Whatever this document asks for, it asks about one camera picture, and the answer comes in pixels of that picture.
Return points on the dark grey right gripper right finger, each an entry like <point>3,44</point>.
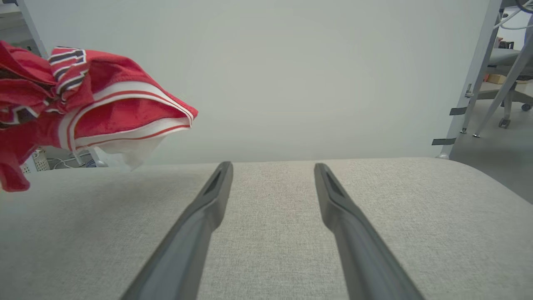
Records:
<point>362,258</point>

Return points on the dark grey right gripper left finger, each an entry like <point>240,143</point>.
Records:
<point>187,250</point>

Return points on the red Bulls jersey white sleeves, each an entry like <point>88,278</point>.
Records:
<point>125,112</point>

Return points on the black tape strip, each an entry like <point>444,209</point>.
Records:
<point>444,141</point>
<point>458,111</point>

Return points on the white vented equipment box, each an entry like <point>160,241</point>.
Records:
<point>39,160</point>

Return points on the white partition panel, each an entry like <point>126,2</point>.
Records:
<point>291,75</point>

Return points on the small cardboard box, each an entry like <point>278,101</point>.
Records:
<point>496,78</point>

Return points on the grey office chair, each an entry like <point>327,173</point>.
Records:
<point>522,93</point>

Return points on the grey metal frame brace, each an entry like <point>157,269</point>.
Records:
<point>504,87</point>

